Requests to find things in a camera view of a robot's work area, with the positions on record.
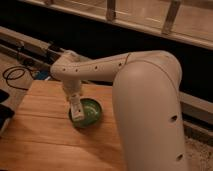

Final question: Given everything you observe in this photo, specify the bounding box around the blue object on floor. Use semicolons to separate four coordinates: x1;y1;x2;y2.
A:
34;70;50;80

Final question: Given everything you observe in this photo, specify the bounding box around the metal floor rail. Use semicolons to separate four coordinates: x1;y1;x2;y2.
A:
0;25;213;148

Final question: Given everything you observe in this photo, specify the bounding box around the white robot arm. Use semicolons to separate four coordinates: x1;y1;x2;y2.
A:
51;50;189;171

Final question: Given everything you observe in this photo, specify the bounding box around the small white bottle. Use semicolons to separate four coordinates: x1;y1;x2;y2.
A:
70;94;85;122

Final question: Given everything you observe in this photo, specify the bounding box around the black cable loop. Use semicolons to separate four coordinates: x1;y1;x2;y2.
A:
2;65;34;91

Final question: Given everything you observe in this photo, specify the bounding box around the black object at left edge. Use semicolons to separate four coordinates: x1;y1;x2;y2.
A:
0;89;15;136

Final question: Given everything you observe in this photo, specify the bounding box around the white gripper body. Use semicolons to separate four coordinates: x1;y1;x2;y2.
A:
62;80;82;101

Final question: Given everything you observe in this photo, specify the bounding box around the green ceramic bowl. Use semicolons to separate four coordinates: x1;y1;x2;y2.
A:
68;98;102;128

